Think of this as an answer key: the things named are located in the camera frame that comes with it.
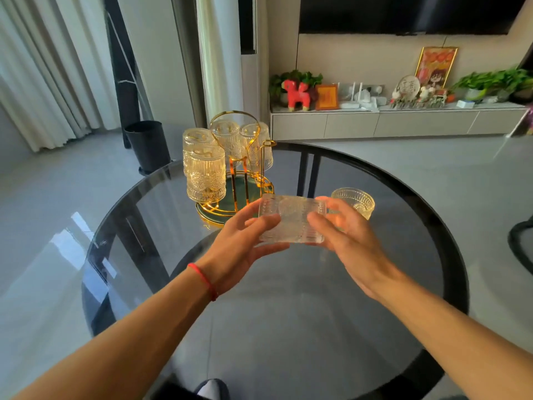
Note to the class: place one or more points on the person's right hand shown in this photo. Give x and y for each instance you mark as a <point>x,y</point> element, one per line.
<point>358,249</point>

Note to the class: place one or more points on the person's left hand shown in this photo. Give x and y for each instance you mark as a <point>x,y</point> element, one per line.
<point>227,256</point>

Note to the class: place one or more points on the person's right thumb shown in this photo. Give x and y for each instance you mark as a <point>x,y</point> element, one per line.
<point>322,231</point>

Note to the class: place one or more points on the person's left thumb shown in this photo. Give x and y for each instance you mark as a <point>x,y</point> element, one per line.
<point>247,211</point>

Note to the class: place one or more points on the clear embossed glass cup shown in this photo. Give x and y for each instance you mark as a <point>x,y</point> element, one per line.
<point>358,200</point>
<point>259,145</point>
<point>206,174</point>
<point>228,137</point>
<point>195,139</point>
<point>291,220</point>

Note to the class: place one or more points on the person's right forearm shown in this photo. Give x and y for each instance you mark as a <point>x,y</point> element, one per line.
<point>458,341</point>

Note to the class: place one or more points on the person's left forearm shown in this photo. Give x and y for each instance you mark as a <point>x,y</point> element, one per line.
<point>125,349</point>

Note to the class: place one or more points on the gold cup rack green tray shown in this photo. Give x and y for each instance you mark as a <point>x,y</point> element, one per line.
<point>243,195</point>

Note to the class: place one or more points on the black trash bin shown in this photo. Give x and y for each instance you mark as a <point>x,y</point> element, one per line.
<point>148,145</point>

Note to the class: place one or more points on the red horse figurine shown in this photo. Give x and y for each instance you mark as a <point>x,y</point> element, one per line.
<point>296,95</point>

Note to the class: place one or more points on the low grey media cabinet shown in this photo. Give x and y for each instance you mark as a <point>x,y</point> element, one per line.
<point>395,122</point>

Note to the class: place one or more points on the orange framed picture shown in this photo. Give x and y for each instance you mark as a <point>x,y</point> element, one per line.
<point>327,97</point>

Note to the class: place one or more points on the narrow white curtain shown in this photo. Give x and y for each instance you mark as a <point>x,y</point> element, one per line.
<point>218,54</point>

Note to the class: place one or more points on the group of small figurines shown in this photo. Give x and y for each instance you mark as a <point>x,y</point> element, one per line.
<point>424,99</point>

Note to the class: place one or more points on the round white decorative plaque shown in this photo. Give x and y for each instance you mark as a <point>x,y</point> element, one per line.
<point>408,87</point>

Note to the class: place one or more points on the black floor stand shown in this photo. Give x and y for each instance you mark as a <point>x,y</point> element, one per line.
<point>125,79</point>

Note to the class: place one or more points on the grey shoe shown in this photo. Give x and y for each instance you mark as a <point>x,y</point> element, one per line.
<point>213,390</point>

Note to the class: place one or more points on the small white box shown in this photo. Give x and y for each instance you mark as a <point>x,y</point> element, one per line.
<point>465,104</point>

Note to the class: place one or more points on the black chair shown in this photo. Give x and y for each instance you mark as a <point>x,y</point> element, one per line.
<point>518,245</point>

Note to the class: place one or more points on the gold framed picture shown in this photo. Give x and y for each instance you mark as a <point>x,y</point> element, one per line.
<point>436,66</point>

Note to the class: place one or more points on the wide green potted plant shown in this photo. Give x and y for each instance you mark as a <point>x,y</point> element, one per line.
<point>491,81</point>

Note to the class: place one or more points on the wide white curtain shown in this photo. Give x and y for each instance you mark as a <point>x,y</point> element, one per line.
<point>50,66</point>

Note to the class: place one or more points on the black table leg frame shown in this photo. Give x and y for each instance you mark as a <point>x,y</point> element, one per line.
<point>141,254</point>

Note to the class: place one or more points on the black wall television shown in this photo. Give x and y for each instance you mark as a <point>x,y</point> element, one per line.
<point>408,14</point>

